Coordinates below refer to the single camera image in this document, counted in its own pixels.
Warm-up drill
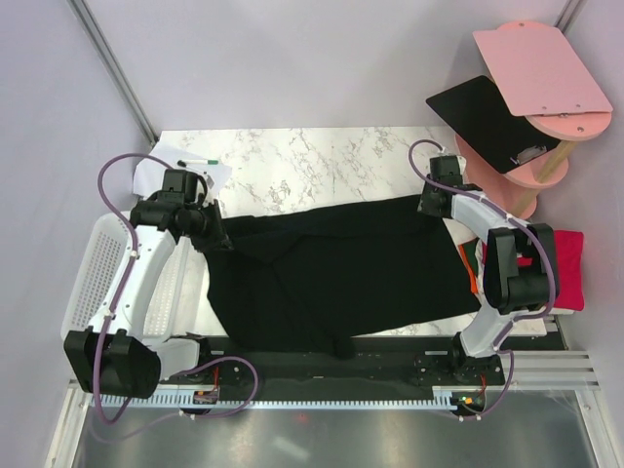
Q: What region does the black t-shirt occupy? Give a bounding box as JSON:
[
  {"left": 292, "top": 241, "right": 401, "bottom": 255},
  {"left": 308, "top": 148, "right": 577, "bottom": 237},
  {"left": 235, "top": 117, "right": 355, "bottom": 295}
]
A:
[{"left": 206, "top": 195, "right": 480, "bottom": 359}]

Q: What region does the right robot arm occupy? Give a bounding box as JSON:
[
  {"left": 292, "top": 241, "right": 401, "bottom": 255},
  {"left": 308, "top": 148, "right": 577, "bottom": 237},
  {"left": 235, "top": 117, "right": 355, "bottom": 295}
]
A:
[{"left": 418, "top": 155, "right": 559, "bottom": 384}]

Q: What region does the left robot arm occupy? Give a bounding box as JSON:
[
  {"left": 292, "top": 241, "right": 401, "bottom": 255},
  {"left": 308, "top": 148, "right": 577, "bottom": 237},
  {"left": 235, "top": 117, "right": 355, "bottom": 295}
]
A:
[{"left": 61, "top": 169, "right": 231, "bottom": 399}]

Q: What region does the dark green folded t-shirt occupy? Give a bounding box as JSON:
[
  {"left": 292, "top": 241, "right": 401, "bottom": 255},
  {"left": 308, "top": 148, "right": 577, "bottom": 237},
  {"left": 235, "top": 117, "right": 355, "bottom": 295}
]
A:
[{"left": 460, "top": 238, "right": 485, "bottom": 271}]

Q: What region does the green capped marker pen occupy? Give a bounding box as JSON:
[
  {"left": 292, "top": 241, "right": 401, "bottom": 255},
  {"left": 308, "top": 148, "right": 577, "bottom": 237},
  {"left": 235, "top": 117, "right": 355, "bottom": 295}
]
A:
[{"left": 176, "top": 159, "right": 219, "bottom": 168}]

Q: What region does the white folded t-shirt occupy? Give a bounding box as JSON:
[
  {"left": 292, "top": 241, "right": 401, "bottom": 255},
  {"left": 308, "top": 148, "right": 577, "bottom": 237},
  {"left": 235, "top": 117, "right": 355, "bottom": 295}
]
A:
[{"left": 447, "top": 220, "right": 487, "bottom": 298}]

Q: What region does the white paper sheet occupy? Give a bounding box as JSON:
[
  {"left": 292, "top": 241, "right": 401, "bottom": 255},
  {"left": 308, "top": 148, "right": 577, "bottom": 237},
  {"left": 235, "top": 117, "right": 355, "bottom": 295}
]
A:
[{"left": 133, "top": 142, "right": 232, "bottom": 199}]

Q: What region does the orange folded t-shirt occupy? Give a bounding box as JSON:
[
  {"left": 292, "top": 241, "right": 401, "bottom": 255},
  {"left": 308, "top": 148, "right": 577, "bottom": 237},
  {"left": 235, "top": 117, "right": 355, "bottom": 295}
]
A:
[{"left": 458, "top": 245, "right": 479, "bottom": 295}]

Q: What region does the white plastic basket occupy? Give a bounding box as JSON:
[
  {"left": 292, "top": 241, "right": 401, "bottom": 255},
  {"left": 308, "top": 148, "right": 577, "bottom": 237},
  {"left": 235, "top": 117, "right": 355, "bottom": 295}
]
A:
[{"left": 59, "top": 214, "right": 196, "bottom": 348}]

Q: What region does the black clipboard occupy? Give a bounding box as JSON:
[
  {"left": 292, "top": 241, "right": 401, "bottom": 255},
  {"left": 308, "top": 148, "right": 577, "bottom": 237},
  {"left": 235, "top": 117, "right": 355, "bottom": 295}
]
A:
[{"left": 425, "top": 75, "right": 560, "bottom": 174}]

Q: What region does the red folded t-shirt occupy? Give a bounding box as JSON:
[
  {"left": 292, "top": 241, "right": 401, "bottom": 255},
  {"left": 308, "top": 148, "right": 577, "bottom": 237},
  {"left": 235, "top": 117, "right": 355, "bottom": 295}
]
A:
[{"left": 516, "top": 228, "right": 585, "bottom": 311}]

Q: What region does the pink wooden shelf stand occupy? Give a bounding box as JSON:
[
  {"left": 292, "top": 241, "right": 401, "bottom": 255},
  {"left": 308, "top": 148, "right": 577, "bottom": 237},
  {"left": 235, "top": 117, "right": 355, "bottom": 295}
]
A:
[{"left": 455, "top": 20, "right": 613, "bottom": 218}]

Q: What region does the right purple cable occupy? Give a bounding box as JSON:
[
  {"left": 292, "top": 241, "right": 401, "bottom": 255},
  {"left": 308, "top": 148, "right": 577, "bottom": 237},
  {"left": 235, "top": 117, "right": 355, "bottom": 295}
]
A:
[{"left": 408, "top": 139, "right": 557, "bottom": 423}]

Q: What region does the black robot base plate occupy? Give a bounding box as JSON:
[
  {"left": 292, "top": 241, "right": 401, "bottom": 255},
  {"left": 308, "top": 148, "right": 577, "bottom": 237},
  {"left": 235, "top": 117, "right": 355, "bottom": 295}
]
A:
[{"left": 169, "top": 336, "right": 505, "bottom": 400}]

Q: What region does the white slotted cable duct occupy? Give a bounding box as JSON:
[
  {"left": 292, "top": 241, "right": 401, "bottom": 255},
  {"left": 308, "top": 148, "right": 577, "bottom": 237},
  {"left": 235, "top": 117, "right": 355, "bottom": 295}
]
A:
[{"left": 90, "top": 385, "right": 484, "bottom": 410}]

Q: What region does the aluminium frame post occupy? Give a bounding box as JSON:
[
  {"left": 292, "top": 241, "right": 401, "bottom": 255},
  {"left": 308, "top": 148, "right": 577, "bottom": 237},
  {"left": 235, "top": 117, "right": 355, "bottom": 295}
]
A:
[{"left": 67, "top": 0, "right": 159, "bottom": 146}]

